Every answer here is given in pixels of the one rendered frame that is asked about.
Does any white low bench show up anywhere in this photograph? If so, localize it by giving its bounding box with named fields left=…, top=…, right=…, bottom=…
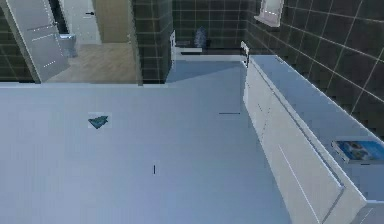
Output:
left=169, top=30, right=247, bottom=63

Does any dark blue ribbed object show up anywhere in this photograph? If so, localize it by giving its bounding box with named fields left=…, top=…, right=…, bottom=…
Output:
left=194, top=26, right=208, bottom=49

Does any white long cupboard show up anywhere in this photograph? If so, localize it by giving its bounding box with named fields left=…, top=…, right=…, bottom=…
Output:
left=240, top=40, right=384, bottom=224

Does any small teal cloth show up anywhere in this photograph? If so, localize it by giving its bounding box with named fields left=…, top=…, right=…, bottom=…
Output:
left=88, top=115, right=110, bottom=130

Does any white framed window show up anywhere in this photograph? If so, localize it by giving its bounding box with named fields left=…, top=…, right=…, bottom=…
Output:
left=253, top=0, right=285, bottom=28

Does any white far door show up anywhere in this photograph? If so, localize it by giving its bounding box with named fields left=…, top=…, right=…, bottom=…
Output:
left=61, top=0, right=103, bottom=46

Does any white room door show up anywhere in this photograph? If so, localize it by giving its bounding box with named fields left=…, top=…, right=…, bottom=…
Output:
left=5, top=0, right=71, bottom=83

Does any blue book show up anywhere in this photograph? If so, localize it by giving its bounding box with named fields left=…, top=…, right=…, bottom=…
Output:
left=331, top=139, right=384, bottom=165

